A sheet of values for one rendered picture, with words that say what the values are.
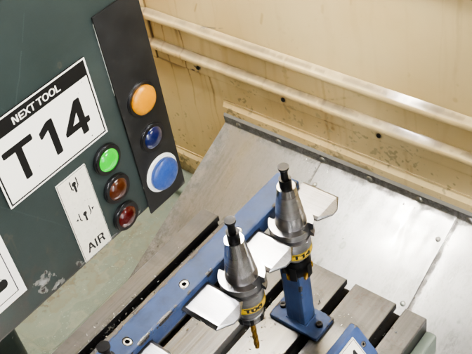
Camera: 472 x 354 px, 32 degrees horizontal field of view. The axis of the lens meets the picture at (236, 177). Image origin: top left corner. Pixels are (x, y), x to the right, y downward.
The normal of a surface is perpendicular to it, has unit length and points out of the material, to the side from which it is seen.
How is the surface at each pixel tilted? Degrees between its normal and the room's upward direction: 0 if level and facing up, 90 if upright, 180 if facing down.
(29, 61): 90
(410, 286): 24
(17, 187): 90
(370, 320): 0
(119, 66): 90
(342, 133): 90
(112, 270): 0
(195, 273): 0
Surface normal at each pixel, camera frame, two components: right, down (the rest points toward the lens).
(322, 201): -0.14, -0.72
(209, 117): -0.62, 0.60
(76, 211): 0.77, 0.35
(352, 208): -0.38, -0.42
